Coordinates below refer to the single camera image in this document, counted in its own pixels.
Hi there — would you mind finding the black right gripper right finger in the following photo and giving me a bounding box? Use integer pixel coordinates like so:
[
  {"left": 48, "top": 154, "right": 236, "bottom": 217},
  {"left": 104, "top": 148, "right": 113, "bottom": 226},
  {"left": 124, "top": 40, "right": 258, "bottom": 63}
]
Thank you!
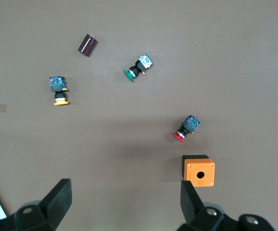
[{"left": 177, "top": 180, "right": 225, "bottom": 231}]

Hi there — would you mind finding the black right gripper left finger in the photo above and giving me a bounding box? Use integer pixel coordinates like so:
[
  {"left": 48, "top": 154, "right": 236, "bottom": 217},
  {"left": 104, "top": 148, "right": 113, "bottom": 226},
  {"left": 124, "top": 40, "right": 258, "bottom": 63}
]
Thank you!
[{"left": 14, "top": 178, "right": 72, "bottom": 231}]

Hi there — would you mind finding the yellow push button switch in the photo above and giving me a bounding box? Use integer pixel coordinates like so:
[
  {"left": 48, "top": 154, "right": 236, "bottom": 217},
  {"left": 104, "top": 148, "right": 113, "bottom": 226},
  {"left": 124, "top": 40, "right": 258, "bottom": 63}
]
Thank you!
[{"left": 48, "top": 76, "right": 70, "bottom": 106}]

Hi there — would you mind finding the dark brown cylindrical capacitor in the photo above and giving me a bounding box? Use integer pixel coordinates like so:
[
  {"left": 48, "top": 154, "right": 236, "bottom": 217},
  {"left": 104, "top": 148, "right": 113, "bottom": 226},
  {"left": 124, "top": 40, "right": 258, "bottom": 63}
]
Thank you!
[{"left": 78, "top": 33, "right": 99, "bottom": 58}]

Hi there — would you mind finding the orange button enclosure box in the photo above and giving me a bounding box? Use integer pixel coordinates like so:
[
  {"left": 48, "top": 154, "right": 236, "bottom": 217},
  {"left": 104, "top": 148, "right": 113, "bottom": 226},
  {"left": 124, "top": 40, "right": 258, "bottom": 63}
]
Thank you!
[{"left": 182, "top": 154, "right": 216, "bottom": 188}]

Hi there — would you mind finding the red push button switch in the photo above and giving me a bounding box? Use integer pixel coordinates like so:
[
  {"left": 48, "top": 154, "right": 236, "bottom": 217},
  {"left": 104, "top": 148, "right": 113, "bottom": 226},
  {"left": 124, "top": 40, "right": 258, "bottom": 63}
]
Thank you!
[{"left": 172, "top": 115, "right": 201, "bottom": 143}]

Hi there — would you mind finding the green push button switch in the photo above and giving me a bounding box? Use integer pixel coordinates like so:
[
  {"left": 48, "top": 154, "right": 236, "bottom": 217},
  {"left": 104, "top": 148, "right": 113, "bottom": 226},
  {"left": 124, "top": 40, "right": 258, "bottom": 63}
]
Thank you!
[{"left": 123, "top": 53, "right": 153, "bottom": 83}]

